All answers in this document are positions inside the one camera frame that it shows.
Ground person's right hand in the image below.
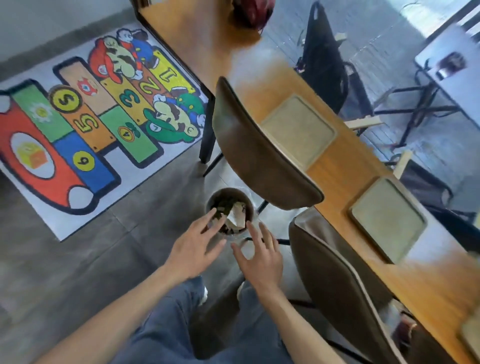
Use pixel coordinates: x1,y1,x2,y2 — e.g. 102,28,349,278
230,221,285,297

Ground person's left hand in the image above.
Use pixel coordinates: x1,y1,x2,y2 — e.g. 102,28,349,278
164,208,228,284

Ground white tissue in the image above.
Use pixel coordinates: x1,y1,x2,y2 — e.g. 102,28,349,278
224,201,248,230

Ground person's right forearm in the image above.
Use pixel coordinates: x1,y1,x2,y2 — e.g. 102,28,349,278
258,286,348,364

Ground person's left forearm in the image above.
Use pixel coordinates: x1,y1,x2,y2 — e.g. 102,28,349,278
33,264,203,364

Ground round brown trash can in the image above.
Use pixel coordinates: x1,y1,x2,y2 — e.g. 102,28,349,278
205,187,256,241

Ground person's blue jeans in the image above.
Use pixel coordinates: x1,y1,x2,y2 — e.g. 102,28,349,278
112,275,293,364

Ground dark green leafy waste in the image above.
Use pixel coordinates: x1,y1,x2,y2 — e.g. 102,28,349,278
211,198,235,226

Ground brown leather chair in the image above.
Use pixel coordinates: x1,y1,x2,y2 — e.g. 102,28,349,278
202,76,325,215
243,208,451,364

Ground colourful hopscotch rug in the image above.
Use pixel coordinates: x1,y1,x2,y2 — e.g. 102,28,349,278
0,24,209,243

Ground red helmet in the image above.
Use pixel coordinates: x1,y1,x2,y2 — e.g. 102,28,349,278
231,0,277,31

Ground black folding outdoor table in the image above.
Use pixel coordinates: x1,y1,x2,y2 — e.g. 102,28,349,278
374,22,480,149

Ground dark round ashtray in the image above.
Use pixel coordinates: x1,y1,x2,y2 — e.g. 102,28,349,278
434,51,468,80

